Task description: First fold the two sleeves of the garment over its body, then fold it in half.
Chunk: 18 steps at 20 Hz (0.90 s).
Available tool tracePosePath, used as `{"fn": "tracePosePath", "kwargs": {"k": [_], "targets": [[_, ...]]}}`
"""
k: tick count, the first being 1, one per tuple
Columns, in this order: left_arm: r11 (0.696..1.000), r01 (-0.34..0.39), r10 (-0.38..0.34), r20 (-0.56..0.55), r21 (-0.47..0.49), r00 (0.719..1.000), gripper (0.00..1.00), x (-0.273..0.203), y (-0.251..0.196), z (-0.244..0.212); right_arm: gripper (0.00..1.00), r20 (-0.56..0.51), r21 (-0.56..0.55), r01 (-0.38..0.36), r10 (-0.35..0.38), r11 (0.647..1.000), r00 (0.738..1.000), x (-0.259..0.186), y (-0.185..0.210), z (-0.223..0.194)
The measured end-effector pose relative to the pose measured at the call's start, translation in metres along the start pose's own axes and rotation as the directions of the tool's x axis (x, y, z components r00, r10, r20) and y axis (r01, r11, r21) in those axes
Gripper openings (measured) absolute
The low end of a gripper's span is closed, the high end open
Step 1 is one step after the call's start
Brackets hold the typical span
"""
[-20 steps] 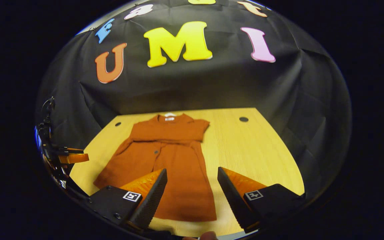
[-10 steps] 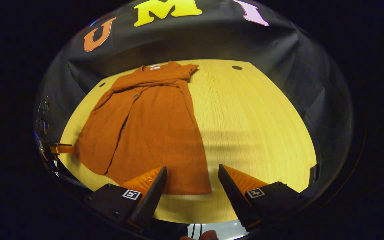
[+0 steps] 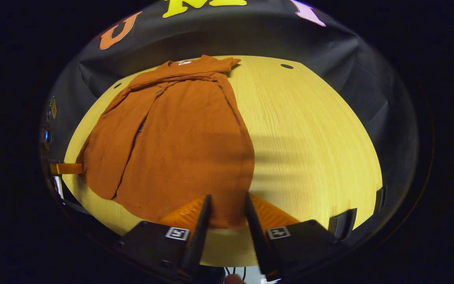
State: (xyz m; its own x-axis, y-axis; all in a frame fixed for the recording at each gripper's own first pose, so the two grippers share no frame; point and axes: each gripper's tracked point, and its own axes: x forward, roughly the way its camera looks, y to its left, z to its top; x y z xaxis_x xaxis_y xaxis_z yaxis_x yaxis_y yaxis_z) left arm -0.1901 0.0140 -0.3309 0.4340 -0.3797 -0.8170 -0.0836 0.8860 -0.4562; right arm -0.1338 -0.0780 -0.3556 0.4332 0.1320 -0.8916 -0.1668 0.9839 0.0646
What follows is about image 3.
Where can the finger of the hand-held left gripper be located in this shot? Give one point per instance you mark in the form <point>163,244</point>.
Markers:
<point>67,168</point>

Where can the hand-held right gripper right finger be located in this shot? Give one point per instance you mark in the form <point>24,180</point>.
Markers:
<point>256,236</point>

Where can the rust orange button shirt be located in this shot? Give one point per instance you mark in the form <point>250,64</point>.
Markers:
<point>179,150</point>

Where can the black backdrop cloth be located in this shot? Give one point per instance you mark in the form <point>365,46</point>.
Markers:
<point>250,35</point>

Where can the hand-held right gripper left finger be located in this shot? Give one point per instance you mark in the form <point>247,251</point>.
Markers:
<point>199,236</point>

